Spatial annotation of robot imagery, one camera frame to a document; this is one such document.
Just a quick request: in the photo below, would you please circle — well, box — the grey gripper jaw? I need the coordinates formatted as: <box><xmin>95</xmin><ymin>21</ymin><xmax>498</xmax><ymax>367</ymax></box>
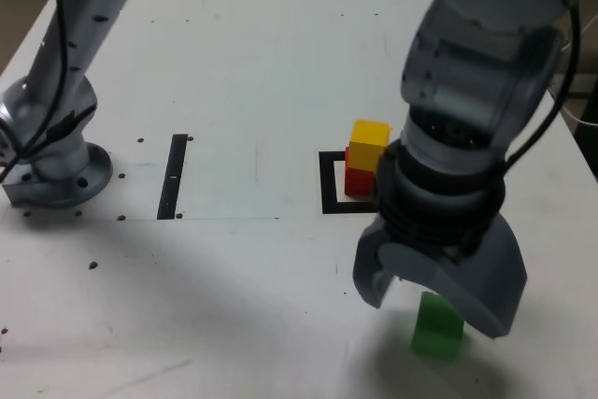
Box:
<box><xmin>377</xmin><ymin>215</ymin><xmax>529</xmax><ymax>341</ymax></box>
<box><xmin>352</xmin><ymin>218</ymin><xmax>399</xmax><ymax>310</ymax></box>

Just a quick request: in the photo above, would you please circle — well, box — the green cube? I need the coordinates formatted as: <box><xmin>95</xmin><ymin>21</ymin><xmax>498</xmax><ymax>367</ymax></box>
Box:
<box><xmin>409</xmin><ymin>292</ymin><xmax>465</xmax><ymax>363</ymax></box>

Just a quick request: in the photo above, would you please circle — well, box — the red cube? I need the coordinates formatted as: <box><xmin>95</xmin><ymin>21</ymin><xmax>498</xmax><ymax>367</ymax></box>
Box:
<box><xmin>344</xmin><ymin>146</ymin><xmax>377</xmax><ymax>197</ymax></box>

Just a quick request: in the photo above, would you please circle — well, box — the yellow cube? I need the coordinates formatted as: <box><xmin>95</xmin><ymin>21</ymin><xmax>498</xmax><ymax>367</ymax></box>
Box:
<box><xmin>348</xmin><ymin>119</ymin><xmax>392</xmax><ymax>172</ymax></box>

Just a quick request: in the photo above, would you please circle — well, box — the black tape square outline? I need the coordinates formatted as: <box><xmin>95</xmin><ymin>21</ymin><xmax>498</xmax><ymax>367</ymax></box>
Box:
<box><xmin>318</xmin><ymin>150</ymin><xmax>380</xmax><ymax>216</ymax></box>

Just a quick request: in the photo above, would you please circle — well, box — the black tape strip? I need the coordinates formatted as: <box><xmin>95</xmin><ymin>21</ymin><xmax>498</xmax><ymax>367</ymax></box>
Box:
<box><xmin>156</xmin><ymin>134</ymin><xmax>189</xmax><ymax>221</ymax></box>

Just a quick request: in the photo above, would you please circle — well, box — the white loose cable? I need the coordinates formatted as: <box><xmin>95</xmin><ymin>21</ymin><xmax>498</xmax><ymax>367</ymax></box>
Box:
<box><xmin>560</xmin><ymin>13</ymin><xmax>598</xmax><ymax>128</ymax></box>

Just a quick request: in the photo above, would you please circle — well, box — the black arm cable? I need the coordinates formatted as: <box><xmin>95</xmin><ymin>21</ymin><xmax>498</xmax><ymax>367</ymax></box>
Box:
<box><xmin>0</xmin><ymin>0</ymin><xmax>585</xmax><ymax>180</ymax></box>

